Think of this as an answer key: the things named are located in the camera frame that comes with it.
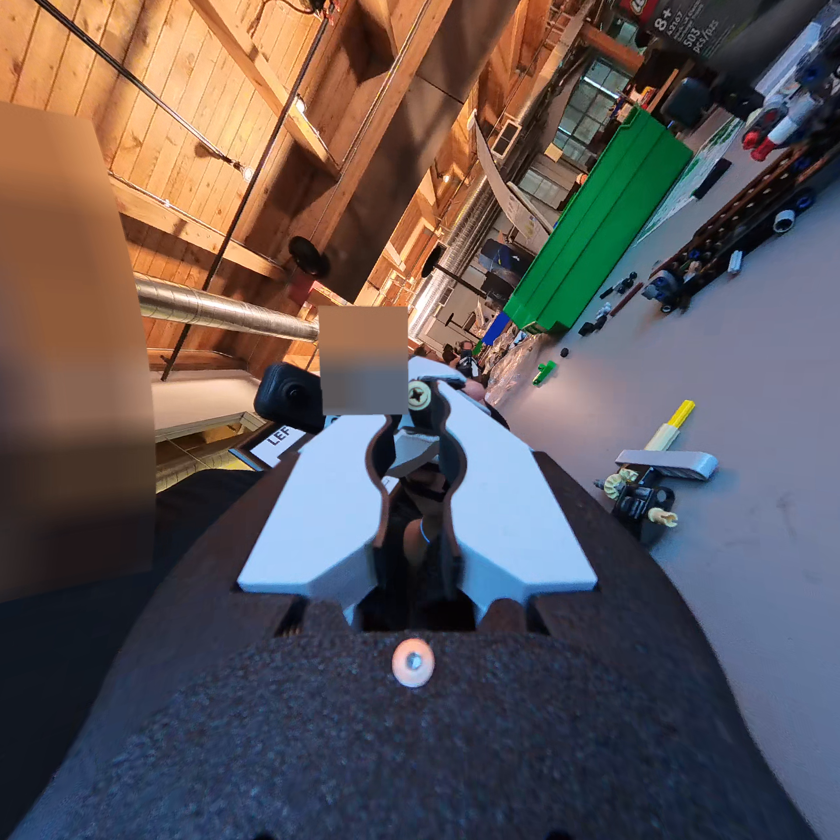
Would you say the ribbed silver flexible duct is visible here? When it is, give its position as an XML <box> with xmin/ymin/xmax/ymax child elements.
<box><xmin>420</xmin><ymin>174</ymin><xmax>500</xmax><ymax>316</ymax></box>

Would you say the white lego truck model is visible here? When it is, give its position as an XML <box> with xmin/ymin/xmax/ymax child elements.
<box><xmin>640</xmin><ymin>79</ymin><xmax>840</xmax><ymax>315</ymax></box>

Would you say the small lego gear assembly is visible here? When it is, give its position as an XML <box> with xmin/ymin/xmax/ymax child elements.
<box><xmin>594</xmin><ymin>400</ymin><xmax>719</xmax><ymax>546</ymax></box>

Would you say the black lego beam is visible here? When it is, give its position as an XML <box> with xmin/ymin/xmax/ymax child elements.
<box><xmin>692</xmin><ymin>157</ymin><xmax>732</xmax><ymax>201</ymax></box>

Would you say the cluster of small dark lego pieces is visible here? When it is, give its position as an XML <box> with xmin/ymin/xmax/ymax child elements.
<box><xmin>577</xmin><ymin>271</ymin><xmax>639</xmax><ymax>339</ymax></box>

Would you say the green and white sticker sheet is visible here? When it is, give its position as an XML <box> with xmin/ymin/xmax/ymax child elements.
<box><xmin>633</xmin><ymin>117</ymin><xmax>746</xmax><ymax>249</ymax></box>

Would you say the large window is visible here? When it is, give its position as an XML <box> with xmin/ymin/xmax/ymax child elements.
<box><xmin>551</xmin><ymin>59</ymin><xmax>634</xmax><ymax>161</ymax></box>

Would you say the silver ventilation duct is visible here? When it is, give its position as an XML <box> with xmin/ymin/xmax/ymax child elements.
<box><xmin>134</xmin><ymin>276</ymin><xmax>322</xmax><ymax>342</ymax></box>

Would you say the person's left hand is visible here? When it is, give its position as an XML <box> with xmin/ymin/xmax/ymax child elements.
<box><xmin>397</xmin><ymin>462</ymin><xmax>454</xmax><ymax>522</ymax></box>

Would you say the black container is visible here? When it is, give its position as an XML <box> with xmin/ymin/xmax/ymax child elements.
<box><xmin>659</xmin><ymin>77</ymin><xmax>713</xmax><ymax>129</ymax></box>

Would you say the green plastic bin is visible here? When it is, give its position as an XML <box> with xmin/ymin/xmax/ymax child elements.
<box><xmin>504</xmin><ymin>105</ymin><xmax>695</xmax><ymax>337</ymax></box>

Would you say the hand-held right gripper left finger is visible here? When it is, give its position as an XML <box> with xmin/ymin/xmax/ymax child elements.
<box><xmin>236</xmin><ymin>413</ymin><xmax>391</xmax><ymax>629</ymax></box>

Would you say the dark lego set box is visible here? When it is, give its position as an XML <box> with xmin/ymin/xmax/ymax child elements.
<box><xmin>617</xmin><ymin>0</ymin><xmax>840</xmax><ymax>73</ymax></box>

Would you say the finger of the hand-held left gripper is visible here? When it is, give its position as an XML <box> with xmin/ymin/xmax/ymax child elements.
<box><xmin>410</xmin><ymin>356</ymin><xmax>511</xmax><ymax>433</ymax></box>

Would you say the large dark ventilation duct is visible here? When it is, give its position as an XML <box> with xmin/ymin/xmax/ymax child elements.
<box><xmin>325</xmin><ymin>0</ymin><xmax>526</xmax><ymax>306</ymax></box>

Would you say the clear plastic bag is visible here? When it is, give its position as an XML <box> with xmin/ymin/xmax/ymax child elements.
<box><xmin>484</xmin><ymin>331</ymin><xmax>549</xmax><ymax>408</ymax></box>

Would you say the black ceiling speaker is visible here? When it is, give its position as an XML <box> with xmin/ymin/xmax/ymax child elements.
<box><xmin>289</xmin><ymin>236</ymin><xmax>331</xmax><ymax>278</ymax></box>

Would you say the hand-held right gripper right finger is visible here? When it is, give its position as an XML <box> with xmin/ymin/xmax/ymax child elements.
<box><xmin>436</xmin><ymin>381</ymin><xmax>599</xmax><ymax>626</ymax></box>

